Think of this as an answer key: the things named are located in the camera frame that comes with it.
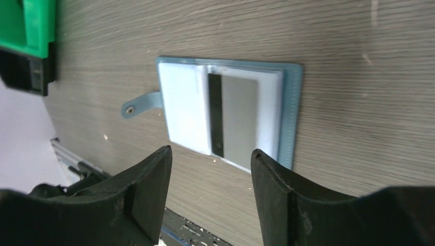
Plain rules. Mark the aluminium front rail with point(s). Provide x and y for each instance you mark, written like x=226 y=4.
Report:
x=71 y=159

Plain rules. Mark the green plastic bin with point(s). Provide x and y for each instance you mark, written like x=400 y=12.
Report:
x=28 y=27

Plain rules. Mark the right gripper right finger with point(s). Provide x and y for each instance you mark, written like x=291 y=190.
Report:
x=294 y=210

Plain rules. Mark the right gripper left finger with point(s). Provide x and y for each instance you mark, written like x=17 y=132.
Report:
x=125 y=209

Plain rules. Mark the blue card holder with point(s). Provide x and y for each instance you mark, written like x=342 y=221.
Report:
x=184 y=98

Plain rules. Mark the black plastic bin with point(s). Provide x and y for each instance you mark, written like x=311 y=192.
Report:
x=27 y=73

